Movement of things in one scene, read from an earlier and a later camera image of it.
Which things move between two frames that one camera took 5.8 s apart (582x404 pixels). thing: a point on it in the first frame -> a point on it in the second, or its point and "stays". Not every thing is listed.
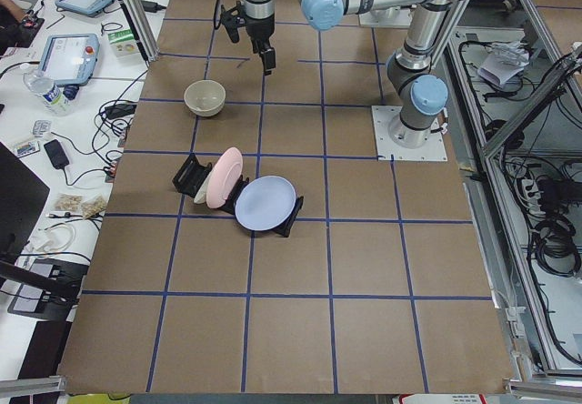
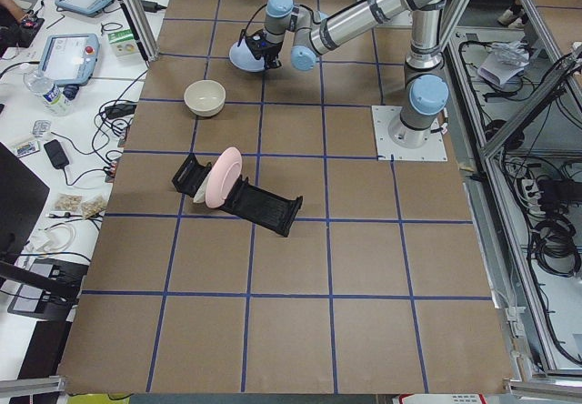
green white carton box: (123, 43) stays
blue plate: (265, 203) -> (245, 58)
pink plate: (225, 177) stays
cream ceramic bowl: (205, 97) stays
